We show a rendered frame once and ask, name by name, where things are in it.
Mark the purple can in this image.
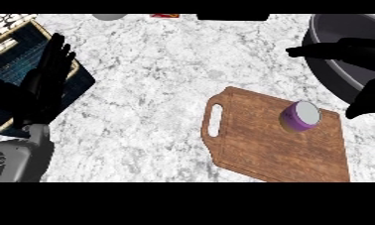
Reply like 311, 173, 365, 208
280, 100, 324, 134

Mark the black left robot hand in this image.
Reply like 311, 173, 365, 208
12, 32, 79, 130

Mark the grey round object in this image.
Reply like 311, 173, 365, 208
92, 14, 129, 22

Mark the dark grey pot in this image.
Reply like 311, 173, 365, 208
300, 14, 375, 105

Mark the brown wooden cutting board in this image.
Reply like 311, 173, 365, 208
201, 85, 352, 183

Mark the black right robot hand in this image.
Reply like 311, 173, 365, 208
284, 37, 375, 120

